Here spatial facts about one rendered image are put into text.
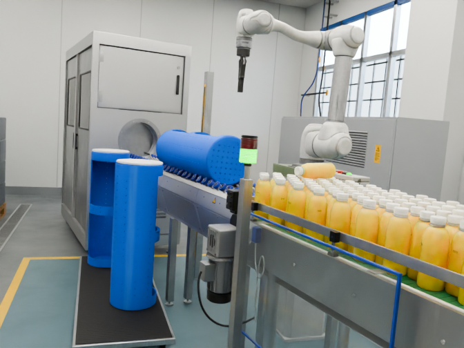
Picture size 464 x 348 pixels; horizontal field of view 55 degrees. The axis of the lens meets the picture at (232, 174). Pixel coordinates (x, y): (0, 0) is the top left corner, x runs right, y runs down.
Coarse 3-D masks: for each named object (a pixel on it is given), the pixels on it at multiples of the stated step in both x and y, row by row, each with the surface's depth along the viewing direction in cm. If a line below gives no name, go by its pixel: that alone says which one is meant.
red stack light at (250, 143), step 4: (244, 140) 159; (248, 140) 158; (252, 140) 158; (256, 140) 160; (240, 144) 161; (244, 144) 159; (248, 144) 158; (252, 144) 159; (256, 144) 160; (244, 148) 159; (248, 148) 159; (252, 148) 159; (256, 148) 160
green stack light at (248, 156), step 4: (240, 148) 161; (240, 152) 161; (244, 152) 159; (248, 152) 159; (252, 152) 159; (256, 152) 160; (240, 156) 161; (244, 156) 159; (248, 156) 159; (252, 156) 159; (256, 156) 161; (240, 160) 161; (244, 160) 159; (248, 160) 159; (252, 160) 159; (256, 160) 161
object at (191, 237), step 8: (192, 232) 312; (192, 240) 313; (192, 248) 314; (192, 256) 315; (192, 264) 316; (192, 272) 316; (184, 280) 319; (192, 280) 317; (184, 288) 319; (192, 288) 318; (184, 296) 319
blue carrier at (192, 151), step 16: (160, 144) 313; (176, 144) 288; (192, 144) 267; (208, 144) 249; (224, 144) 249; (160, 160) 321; (176, 160) 287; (192, 160) 263; (208, 160) 245; (224, 160) 250; (208, 176) 252; (224, 176) 251; (240, 176) 256
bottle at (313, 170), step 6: (306, 168) 186; (312, 168) 187; (318, 168) 188; (324, 168) 190; (330, 168) 192; (306, 174) 186; (312, 174) 187; (318, 174) 189; (324, 174) 190; (330, 174) 192
